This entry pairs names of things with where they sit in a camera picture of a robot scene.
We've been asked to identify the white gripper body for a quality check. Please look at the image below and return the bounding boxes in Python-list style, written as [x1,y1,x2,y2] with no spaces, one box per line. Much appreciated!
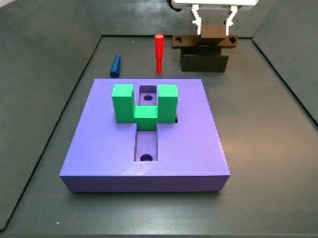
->
[172,0,258,7]

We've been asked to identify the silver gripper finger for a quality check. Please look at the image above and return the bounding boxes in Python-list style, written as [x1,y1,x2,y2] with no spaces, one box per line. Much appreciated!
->
[225,6,240,34]
[192,5,204,35]

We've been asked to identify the brown T-shaped block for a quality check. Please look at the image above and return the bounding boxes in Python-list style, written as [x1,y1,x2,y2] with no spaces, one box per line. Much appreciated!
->
[172,24,240,48]

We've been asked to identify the black angle fixture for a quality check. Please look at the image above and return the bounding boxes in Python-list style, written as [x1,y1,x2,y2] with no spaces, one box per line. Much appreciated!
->
[181,46,229,73]

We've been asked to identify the red peg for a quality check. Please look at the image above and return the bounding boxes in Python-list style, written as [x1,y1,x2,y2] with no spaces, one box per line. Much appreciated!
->
[154,34,165,74]

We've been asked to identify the blue peg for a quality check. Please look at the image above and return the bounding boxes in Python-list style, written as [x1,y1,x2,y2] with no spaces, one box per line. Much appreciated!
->
[110,54,121,78]

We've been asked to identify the green U-shaped block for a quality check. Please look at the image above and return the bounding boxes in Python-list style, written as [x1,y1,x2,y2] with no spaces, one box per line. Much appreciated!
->
[113,85,180,131]

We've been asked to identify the purple base block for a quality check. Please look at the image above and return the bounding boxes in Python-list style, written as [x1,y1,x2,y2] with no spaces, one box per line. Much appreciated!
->
[61,79,230,192]

